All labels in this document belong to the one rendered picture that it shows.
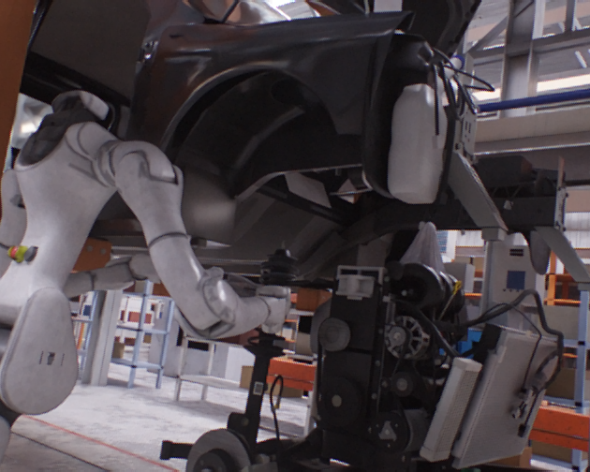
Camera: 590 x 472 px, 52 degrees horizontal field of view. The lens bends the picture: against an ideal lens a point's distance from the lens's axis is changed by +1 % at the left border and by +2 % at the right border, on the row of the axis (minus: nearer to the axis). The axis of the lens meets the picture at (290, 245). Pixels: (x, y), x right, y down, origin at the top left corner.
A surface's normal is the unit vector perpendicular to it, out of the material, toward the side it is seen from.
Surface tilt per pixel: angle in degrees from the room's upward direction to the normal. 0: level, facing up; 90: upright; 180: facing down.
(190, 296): 117
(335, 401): 90
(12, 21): 90
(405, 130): 101
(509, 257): 90
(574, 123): 90
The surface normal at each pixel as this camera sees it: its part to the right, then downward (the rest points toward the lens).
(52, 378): 0.82, 0.02
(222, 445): -0.61, -0.19
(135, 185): -0.48, 0.08
